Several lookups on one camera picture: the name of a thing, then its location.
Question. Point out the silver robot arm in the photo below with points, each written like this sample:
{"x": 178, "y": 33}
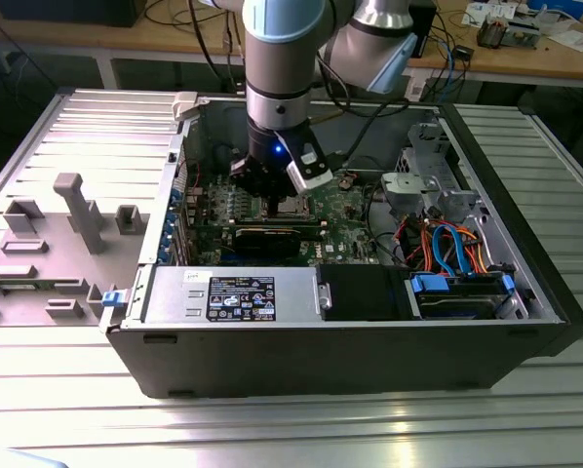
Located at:
{"x": 282, "y": 63}

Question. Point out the CPU socket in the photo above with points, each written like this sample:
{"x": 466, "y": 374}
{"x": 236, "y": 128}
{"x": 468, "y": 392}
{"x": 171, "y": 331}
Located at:
{"x": 312, "y": 202}

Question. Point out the round coin cell battery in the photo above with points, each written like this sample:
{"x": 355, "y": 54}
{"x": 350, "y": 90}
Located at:
{"x": 345, "y": 183}

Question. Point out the black graphics card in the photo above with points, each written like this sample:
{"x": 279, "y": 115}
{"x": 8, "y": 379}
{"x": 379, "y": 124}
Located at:
{"x": 267, "y": 241}

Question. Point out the green motherboard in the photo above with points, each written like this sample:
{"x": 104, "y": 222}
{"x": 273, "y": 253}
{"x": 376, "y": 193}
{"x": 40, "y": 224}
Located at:
{"x": 350, "y": 229}

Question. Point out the perforated metal drive cage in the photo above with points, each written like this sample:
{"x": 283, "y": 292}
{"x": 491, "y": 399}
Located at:
{"x": 430, "y": 146}

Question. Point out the grey power supply unit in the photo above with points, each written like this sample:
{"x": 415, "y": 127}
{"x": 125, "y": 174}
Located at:
{"x": 174, "y": 297}

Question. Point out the tall black box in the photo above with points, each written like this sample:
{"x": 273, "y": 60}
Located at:
{"x": 423, "y": 29}

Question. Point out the blue case latch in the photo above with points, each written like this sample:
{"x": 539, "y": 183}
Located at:
{"x": 113, "y": 298}

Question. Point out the small black box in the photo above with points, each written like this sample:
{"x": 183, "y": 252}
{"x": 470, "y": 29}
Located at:
{"x": 464, "y": 52}

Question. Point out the black PC case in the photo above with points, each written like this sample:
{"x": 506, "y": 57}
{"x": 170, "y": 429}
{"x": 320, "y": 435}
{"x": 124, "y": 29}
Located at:
{"x": 321, "y": 361}

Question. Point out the grey parts rack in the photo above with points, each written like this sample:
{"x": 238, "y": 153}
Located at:
{"x": 77, "y": 273}

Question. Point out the black monitor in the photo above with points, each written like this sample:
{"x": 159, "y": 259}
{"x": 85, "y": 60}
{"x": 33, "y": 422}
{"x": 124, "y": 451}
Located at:
{"x": 67, "y": 12}

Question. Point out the wooden desk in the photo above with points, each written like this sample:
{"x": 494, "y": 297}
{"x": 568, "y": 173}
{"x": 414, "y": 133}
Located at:
{"x": 52, "y": 36}

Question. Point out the hard disk in blue carrier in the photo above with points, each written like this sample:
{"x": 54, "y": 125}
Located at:
{"x": 447, "y": 297}

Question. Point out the white paper sheets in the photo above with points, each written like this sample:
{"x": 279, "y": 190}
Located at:
{"x": 576, "y": 39}
{"x": 477, "y": 12}

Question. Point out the copper coil transformer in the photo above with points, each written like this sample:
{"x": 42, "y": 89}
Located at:
{"x": 490, "y": 31}

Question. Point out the green RAM stick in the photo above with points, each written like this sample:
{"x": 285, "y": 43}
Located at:
{"x": 21, "y": 285}

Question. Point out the grey electronic device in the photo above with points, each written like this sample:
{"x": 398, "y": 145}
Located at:
{"x": 523, "y": 34}

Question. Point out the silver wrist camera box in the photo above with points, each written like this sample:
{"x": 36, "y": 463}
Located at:
{"x": 311, "y": 175}

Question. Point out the silver metal bracket box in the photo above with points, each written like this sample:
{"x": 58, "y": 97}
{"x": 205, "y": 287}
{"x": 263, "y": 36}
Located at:
{"x": 408, "y": 187}

